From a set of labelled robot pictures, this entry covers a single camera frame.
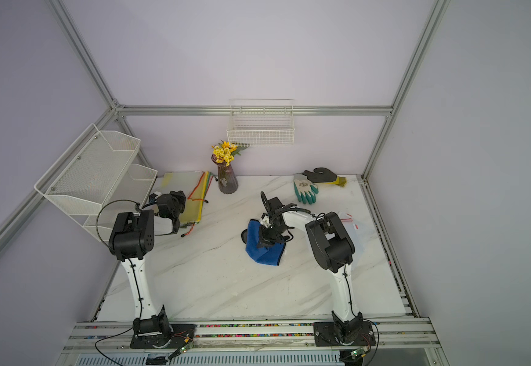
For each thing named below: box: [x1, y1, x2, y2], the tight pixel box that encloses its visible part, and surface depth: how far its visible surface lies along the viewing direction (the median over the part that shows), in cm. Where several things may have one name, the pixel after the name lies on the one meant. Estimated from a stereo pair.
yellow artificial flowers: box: [211, 140, 242, 167], surface depth 98 cm
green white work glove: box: [292, 173, 319, 205], surface depth 117 cm
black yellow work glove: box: [301, 166, 348, 187], surface depth 121 cm
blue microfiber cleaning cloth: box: [245, 218, 286, 267], surface depth 93 cm
